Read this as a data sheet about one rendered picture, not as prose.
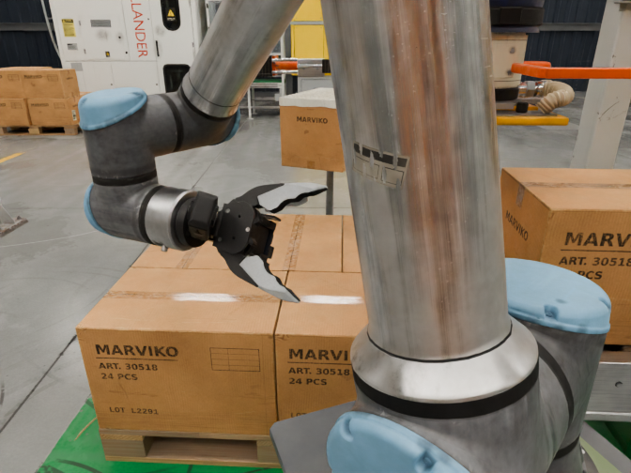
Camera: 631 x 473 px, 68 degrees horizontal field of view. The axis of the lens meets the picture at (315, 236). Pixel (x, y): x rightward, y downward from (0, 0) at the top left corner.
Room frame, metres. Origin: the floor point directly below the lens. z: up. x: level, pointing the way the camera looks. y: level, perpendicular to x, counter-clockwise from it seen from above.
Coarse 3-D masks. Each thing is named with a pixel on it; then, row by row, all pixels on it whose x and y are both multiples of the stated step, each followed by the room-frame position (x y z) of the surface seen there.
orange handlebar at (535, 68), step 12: (516, 72) 1.17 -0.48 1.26; (528, 72) 1.10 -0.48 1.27; (540, 72) 1.04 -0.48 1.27; (552, 72) 1.03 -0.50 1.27; (564, 72) 1.03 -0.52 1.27; (576, 72) 1.03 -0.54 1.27; (588, 72) 1.02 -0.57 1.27; (600, 72) 1.02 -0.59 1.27; (612, 72) 1.02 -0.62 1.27; (624, 72) 1.02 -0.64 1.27
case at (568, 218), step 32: (512, 192) 1.36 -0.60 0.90; (544, 192) 1.21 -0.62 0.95; (576, 192) 1.21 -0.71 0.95; (608, 192) 1.21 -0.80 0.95; (512, 224) 1.31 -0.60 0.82; (544, 224) 1.11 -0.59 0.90; (576, 224) 1.09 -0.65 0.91; (608, 224) 1.08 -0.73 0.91; (512, 256) 1.27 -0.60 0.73; (544, 256) 1.09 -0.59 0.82; (576, 256) 1.08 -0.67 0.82; (608, 256) 1.08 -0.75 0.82; (608, 288) 1.08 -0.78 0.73
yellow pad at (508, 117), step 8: (520, 104) 1.19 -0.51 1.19; (528, 104) 1.19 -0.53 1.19; (496, 112) 1.21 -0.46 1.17; (504, 112) 1.21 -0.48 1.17; (512, 112) 1.21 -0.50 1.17; (520, 112) 1.19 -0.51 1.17; (528, 112) 1.21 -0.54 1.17; (536, 112) 1.21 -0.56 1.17; (504, 120) 1.16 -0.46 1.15; (512, 120) 1.15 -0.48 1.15; (520, 120) 1.15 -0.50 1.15; (528, 120) 1.15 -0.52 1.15; (536, 120) 1.15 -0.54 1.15; (544, 120) 1.15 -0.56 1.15; (552, 120) 1.15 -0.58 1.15; (560, 120) 1.15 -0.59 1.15; (568, 120) 1.15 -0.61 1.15
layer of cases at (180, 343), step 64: (192, 256) 1.65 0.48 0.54; (320, 256) 1.65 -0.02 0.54; (128, 320) 1.21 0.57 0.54; (192, 320) 1.21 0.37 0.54; (256, 320) 1.21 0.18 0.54; (320, 320) 1.21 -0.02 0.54; (128, 384) 1.16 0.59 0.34; (192, 384) 1.15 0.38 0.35; (256, 384) 1.14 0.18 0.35; (320, 384) 1.13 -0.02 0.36
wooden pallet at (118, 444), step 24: (120, 432) 1.16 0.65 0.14; (144, 432) 1.16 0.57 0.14; (168, 432) 1.15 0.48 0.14; (192, 432) 1.15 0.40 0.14; (120, 456) 1.16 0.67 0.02; (144, 456) 1.16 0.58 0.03; (168, 456) 1.16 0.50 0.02; (192, 456) 1.16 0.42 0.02; (216, 456) 1.16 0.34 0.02; (240, 456) 1.16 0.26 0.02; (264, 456) 1.14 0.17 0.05
